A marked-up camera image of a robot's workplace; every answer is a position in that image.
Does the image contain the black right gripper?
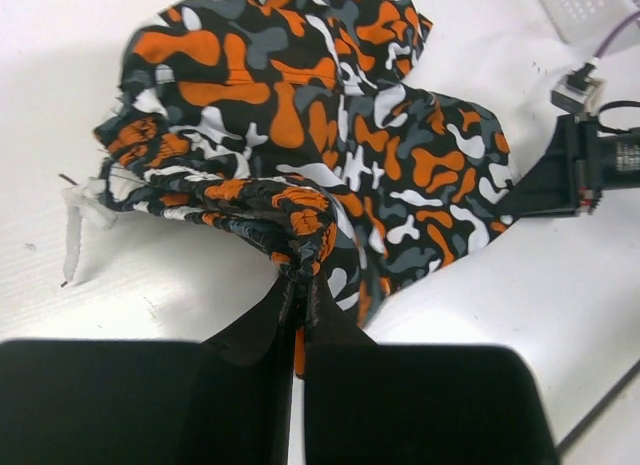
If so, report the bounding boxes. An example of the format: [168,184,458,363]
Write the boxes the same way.
[499,113,639,218]

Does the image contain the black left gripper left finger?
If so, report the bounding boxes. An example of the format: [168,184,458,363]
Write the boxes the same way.
[1,278,293,464]

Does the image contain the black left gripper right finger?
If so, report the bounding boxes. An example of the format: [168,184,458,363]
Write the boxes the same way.
[303,278,559,464]

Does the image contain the orange grey camouflage shorts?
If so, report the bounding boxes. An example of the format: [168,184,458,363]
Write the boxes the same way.
[58,0,516,381]

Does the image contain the white perforated plastic basket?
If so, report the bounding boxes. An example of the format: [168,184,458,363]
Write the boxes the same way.
[539,0,639,48]

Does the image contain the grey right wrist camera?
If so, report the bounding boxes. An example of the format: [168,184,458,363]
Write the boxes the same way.
[550,57,606,115]

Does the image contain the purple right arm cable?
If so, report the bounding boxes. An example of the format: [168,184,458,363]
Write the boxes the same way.
[592,9,640,64]

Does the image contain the aluminium table edge rail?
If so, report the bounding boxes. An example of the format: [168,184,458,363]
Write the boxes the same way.
[556,361,639,458]

